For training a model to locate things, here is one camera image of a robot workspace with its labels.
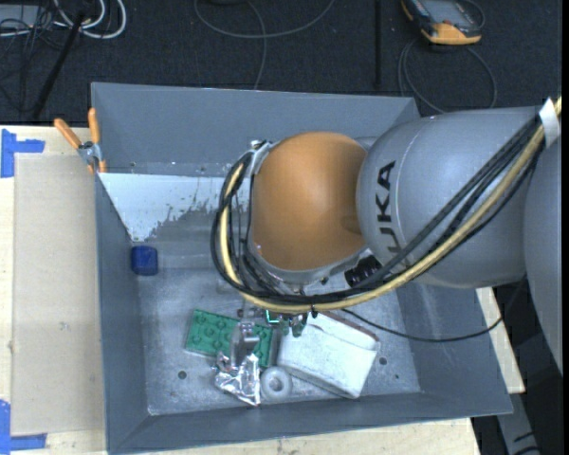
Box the brown cardboard board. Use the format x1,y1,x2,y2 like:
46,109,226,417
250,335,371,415
9,153,106,438

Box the blue sponge block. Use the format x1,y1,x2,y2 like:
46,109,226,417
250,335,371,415
131,246,160,277

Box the black cylinder on white bracket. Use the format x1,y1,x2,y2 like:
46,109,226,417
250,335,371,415
320,251,384,289

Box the green studded flat block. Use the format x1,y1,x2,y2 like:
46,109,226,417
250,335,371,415
184,308,279,369

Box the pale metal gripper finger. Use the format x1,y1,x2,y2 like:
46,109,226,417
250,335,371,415
229,320,262,368

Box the white plastic ring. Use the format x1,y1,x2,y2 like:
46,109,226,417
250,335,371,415
260,366,295,402

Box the crumpled silver foil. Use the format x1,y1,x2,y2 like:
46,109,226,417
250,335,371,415
211,352,264,408

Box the grey metal bin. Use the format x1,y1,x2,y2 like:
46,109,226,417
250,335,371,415
89,82,515,455

